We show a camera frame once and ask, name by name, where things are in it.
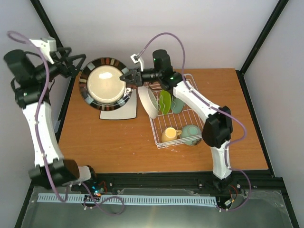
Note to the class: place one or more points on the white wire dish rack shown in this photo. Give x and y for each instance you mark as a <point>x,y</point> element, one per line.
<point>177,121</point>

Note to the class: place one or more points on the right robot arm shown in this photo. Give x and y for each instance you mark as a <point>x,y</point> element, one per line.
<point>217,127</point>

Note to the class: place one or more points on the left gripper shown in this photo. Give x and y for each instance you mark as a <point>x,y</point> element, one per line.
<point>66,72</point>

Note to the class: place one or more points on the black frame post right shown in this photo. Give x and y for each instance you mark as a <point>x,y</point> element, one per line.
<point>274,16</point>

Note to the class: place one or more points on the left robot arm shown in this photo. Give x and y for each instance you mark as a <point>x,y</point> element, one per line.
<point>30,85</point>

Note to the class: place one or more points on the light blue cable duct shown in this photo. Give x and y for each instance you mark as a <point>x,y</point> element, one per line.
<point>135,200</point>

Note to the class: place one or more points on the white square plate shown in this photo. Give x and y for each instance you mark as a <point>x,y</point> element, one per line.
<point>128,111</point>

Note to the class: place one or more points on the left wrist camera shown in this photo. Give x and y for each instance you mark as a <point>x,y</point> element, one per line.
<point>46,46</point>

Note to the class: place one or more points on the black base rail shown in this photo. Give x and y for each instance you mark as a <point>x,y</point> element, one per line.
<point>199,182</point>

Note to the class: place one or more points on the green celadon bowl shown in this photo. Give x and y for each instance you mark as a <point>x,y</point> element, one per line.
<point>191,132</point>

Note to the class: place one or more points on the black frame post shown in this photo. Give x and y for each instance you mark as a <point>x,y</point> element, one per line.
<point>46,21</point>
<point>274,16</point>

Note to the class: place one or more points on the black rimmed plate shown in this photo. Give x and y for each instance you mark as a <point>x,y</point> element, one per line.
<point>100,85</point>

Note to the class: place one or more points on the black frame post left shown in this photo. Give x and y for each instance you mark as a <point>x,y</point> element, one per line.
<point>46,21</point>

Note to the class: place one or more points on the yellow mug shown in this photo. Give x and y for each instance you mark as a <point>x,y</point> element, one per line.
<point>170,134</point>

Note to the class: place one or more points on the lime green plate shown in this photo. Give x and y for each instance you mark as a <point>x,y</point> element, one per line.
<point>164,102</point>

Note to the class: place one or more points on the teal flower plate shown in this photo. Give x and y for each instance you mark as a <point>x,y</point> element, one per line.
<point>177,105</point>

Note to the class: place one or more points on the metal sheet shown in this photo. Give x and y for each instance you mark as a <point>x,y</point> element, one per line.
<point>262,209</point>

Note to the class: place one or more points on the floral patterned bowl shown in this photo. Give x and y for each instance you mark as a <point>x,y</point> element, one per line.
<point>148,101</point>

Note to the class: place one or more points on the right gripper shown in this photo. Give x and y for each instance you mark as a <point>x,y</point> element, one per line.
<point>137,80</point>

